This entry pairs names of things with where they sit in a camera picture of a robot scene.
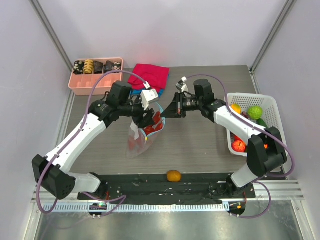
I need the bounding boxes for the brown toy potato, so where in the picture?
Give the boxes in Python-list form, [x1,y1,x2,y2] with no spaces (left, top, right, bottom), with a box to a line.
[166,170,182,183]

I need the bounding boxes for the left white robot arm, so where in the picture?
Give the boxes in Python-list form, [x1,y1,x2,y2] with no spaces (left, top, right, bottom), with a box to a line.
[32,81,159,200]

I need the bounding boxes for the red toy lobster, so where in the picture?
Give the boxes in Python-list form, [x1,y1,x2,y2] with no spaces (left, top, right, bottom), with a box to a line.
[127,111,165,152]

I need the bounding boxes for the black dotted sock roll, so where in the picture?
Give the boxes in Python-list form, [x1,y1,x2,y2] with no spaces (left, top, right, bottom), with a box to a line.
[112,61,122,71]

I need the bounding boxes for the black floral sock roll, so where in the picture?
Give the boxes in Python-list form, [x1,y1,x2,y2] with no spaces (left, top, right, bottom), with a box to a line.
[72,60,85,75]

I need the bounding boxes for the green toy lime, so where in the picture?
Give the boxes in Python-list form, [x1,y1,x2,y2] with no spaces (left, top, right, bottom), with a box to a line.
[247,105,263,120]

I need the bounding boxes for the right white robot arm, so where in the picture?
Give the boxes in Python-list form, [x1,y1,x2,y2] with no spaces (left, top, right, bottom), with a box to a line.
[161,78,287,198]

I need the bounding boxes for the dark brown sock roll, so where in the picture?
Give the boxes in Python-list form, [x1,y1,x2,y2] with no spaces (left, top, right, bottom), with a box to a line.
[93,60,104,74]

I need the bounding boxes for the yellow striped sock roll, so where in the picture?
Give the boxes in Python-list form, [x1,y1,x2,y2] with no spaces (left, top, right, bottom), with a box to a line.
[83,59,94,75]

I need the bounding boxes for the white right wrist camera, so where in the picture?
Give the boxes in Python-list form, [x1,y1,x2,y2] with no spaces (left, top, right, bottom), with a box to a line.
[175,76,189,93]

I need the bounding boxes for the green toy cucumber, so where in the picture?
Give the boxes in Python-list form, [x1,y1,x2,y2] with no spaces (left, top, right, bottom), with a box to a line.
[256,118,268,129]

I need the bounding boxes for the black patterned sock roll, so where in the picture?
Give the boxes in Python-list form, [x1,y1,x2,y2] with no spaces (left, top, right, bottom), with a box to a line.
[103,60,114,74]

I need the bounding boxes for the white plastic basket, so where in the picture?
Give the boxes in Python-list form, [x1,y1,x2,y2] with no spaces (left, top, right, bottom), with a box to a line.
[226,93,287,144]

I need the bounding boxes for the purple toy grapes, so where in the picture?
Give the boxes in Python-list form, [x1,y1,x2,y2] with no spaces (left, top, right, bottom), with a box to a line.
[241,111,250,120]

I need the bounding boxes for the pink compartment tray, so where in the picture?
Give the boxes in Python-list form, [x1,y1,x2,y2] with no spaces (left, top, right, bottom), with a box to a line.
[68,57,124,96]

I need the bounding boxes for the blue folded cloth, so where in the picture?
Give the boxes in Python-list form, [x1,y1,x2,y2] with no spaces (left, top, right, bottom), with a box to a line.
[130,88,164,97]

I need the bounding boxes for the perforated cable duct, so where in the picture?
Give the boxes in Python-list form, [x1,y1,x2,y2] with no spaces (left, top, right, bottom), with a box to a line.
[53,201,230,213]

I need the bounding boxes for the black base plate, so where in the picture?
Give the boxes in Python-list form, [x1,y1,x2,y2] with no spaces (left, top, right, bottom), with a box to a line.
[76,173,256,205]

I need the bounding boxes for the red folded cloth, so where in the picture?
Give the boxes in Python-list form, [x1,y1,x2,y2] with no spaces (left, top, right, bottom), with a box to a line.
[132,63,170,91]

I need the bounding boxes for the yellow orange toy mango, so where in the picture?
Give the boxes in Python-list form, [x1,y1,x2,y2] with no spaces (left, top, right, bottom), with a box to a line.
[231,103,242,114]

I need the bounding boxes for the clear zip top bag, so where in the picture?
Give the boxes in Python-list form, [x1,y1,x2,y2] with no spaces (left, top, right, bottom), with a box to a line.
[126,101,167,159]

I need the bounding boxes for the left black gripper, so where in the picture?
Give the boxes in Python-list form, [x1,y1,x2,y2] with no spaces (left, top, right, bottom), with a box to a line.
[119,95,155,128]

